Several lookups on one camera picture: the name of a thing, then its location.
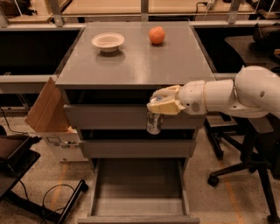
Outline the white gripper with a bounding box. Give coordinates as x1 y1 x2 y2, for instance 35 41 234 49
147 80 207 116

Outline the silver redbull can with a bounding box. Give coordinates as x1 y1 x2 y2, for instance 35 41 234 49
146 111 164 135

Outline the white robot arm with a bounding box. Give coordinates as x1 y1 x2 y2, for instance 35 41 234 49
147 66 280 118

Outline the grey drawer cabinet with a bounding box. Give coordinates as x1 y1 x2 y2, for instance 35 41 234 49
54 21 219 173

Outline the grey middle drawer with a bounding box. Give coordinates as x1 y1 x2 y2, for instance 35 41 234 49
80 129 196 158

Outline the grey top drawer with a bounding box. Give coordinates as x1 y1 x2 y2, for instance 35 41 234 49
63 89 210 130

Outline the grey open bottom drawer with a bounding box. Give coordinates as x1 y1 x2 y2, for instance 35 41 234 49
78 158 200 224

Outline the orange fruit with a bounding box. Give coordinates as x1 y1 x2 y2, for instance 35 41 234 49
149 26 165 45

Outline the white bowl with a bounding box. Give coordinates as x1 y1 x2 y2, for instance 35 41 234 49
92 32 125 53

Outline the black side desk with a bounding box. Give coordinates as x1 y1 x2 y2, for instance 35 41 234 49
225 36 280 73

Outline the black office chair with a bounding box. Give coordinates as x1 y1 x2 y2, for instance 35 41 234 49
204 114 280 224

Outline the brown cardboard box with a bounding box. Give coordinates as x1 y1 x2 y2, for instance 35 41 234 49
24 78 87 162

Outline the black stand with base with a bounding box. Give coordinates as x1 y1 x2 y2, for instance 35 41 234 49
0 126 88 224

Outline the black floor cable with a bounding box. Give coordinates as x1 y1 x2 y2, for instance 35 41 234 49
39 183 76 224

